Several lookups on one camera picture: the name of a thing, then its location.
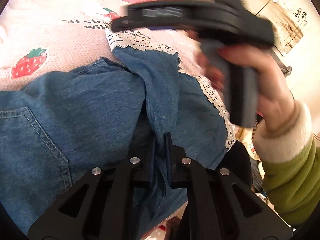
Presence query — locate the green sleeve right forearm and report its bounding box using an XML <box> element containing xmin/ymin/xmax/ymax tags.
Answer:
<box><xmin>253</xmin><ymin>101</ymin><xmax>319</xmax><ymax>227</ymax></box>

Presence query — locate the right hand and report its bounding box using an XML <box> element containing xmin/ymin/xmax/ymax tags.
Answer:
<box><xmin>187</xmin><ymin>28</ymin><xmax>296</xmax><ymax>132</ymax></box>

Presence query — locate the pink strawberry print bed sheet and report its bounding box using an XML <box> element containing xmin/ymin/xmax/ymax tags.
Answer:
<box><xmin>1</xmin><ymin>0</ymin><xmax>209</xmax><ymax>92</ymax></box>

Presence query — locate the blossom wall painting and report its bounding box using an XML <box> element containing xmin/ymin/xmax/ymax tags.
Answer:
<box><xmin>241</xmin><ymin>0</ymin><xmax>308</xmax><ymax>56</ymax></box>

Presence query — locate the blue denim pants lace trim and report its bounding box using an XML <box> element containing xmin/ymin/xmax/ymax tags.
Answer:
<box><xmin>1</xmin><ymin>30</ymin><xmax>235</xmax><ymax>239</ymax></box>

